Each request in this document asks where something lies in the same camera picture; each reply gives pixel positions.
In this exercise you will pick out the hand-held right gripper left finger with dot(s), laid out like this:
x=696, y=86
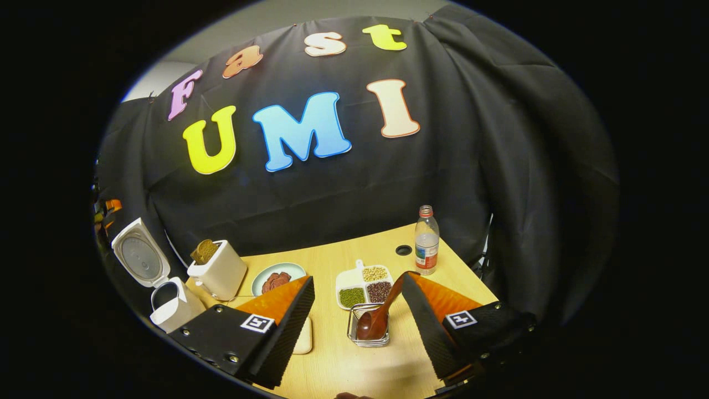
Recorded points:
x=291, y=338

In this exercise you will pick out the brown wooden spoon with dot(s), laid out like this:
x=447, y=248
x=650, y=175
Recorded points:
x=372, y=327

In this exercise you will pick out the white divided bean dish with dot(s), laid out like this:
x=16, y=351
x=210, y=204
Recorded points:
x=350, y=280

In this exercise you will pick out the pale green plate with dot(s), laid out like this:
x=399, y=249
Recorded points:
x=260, y=280

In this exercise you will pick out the black backdrop cloth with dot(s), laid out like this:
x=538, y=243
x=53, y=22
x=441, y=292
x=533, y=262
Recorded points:
x=360, y=183

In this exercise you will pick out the yellow soybeans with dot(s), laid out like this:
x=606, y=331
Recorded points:
x=375, y=274

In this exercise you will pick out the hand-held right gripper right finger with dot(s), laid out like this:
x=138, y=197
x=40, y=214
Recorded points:
x=426, y=332

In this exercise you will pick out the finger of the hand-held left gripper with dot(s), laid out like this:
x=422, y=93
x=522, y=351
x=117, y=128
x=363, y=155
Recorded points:
x=112, y=206

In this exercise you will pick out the clear plastic water bottle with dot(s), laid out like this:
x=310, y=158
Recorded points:
x=427, y=244

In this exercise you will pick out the dark red beans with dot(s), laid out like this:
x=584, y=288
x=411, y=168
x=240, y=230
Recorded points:
x=378, y=292

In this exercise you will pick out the green mung beans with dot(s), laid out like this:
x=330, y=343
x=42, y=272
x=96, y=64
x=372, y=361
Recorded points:
x=352, y=297

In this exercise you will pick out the white rice cooker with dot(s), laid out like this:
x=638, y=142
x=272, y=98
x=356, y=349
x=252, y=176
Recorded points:
x=138, y=257

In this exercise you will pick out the brown toast slice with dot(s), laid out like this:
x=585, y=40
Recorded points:
x=205, y=252

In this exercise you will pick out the white toaster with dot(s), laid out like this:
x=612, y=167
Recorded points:
x=221, y=274

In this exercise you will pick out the reddish brown meat slice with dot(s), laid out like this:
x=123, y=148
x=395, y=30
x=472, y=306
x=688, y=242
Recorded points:
x=270, y=284
x=283, y=279

